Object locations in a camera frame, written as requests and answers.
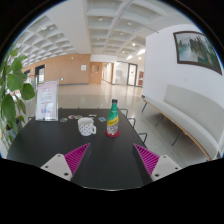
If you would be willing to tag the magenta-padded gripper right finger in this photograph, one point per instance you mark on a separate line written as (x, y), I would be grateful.
(166, 167)

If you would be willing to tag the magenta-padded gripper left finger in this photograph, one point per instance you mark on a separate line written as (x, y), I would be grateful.
(56, 166)

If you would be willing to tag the green plastic drink bottle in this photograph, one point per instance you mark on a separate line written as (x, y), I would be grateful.
(113, 115)

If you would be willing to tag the small round colourful sticker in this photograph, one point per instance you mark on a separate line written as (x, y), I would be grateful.
(71, 117)
(78, 117)
(63, 119)

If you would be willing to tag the white polka-dot mug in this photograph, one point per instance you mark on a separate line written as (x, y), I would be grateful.
(86, 126)

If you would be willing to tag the long white bench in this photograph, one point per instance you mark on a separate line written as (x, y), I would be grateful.
(186, 113)

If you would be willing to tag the black metal chairs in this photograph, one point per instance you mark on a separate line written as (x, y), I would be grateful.
(131, 118)

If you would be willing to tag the small white sticker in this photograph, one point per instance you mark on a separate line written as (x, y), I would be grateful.
(92, 115)

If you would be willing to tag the flat round red coaster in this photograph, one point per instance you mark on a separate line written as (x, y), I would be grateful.
(112, 135)

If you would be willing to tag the small blue sticker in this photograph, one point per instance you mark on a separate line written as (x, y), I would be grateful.
(102, 119)

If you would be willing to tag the clear acrylic sign stand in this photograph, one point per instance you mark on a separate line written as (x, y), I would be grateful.
(46, 100)

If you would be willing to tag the green leafy potted plant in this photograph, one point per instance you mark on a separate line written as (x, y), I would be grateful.
(15, 83)

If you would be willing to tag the dark-framed landscape picture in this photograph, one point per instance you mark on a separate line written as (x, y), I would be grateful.
(196, 50)

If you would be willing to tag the recessed ceiling lights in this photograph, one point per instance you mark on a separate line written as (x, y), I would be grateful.
(100, 19)

